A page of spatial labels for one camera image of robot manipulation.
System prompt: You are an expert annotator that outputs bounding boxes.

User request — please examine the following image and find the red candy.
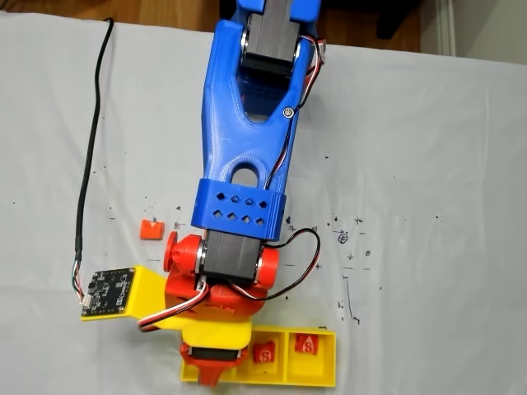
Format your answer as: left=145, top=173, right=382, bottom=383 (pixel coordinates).
left=294, top=333, right=320, bottom=356
left=251, top=340, right=276, bottom=365

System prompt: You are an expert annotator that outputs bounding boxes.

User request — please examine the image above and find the white servo wire loop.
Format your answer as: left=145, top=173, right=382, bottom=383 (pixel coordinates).
left=138, top=279, right=211, bottom=333

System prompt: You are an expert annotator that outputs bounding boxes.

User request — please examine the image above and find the black red servo wire loop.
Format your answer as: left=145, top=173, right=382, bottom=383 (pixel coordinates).
left=230, top=229, right=323, bottom=304

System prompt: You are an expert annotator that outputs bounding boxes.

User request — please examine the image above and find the white plastic table cover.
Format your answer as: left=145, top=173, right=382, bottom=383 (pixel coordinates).
left=0, top=11, right=527, bottom=395

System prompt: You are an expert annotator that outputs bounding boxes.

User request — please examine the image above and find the yellow three-compartment box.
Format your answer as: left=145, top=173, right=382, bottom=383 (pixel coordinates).
left=180, top=324, right=338, bottom=388

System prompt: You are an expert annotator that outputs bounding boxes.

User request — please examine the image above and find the orange wrapped candy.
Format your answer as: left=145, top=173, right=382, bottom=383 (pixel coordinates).
left=138, top=218, right=166, bottom=241

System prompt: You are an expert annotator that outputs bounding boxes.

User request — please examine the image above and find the camera board on yellow mount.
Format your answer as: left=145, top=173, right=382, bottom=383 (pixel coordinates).
left=79, top=265, right=170, bottom=330

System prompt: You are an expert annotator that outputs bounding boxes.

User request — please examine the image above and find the thick black camera cable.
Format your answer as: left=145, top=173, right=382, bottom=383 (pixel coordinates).
left=72, top=16, right=115, bottom=308

